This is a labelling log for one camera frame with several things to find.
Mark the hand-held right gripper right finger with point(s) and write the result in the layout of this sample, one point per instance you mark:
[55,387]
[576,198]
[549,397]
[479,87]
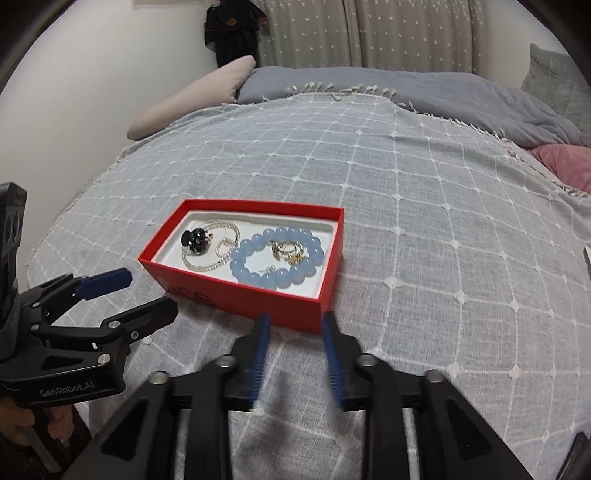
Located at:
[332,360]

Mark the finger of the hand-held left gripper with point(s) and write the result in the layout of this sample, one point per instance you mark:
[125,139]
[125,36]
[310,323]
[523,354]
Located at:
[106,281]
[152,314]

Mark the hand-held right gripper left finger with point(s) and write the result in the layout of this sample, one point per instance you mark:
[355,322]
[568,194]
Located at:
[261,355]

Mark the red cardboard box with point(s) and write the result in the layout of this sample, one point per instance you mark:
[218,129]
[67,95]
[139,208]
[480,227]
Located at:
[277,309]

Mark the black beaded hair clip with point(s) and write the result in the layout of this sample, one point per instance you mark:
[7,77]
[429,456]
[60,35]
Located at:
[196,239]

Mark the small gold earring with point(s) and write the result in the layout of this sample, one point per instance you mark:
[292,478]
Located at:
[296,258]

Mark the pearl and gold hoop earring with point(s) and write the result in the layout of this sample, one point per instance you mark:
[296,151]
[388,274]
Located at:
[277,247]

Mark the person's left hand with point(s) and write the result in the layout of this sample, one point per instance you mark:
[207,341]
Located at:
[16,422]

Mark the beige pillow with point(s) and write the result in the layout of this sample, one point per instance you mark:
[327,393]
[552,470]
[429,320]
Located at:
[184,101]

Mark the dark hanging clothing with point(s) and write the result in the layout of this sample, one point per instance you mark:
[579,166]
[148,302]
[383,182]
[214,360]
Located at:
[231,41]

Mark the white flat device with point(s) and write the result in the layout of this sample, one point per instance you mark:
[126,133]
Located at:
[588,257]

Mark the grey duvet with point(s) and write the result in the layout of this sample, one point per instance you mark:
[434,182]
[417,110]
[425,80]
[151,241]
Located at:
[415,92]

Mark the pink pillow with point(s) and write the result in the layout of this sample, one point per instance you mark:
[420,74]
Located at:
[568,166]

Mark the grey dotted curtain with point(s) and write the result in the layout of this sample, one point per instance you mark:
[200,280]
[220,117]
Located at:
[369,32]

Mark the grey pillow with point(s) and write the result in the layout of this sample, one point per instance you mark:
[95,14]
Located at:
[558,78]

